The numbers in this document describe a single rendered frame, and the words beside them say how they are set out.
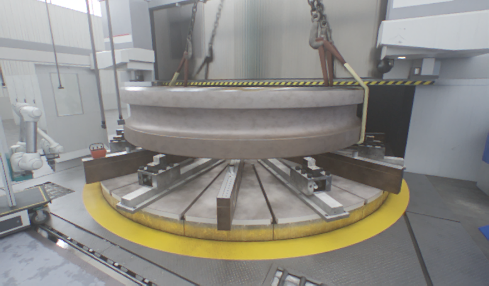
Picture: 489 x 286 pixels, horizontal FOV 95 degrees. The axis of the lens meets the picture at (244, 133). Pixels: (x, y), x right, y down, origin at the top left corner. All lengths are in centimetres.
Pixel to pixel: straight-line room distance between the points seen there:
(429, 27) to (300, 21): 287
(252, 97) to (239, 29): 373
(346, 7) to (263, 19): 184
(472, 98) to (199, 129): 490
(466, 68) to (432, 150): 180
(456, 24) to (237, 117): 276
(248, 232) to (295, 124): 151
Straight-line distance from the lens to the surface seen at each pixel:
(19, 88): 1352
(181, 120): 324
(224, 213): 244
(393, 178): 378
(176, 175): 340
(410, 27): 366
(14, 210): 396
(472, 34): 377
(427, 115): 569
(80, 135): 718
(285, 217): 278
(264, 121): 299
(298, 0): 592
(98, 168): 419
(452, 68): 472
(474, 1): 427
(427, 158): 587
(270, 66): 583
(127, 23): 670
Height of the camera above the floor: 180
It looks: 12 degrees down
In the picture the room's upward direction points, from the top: straight up
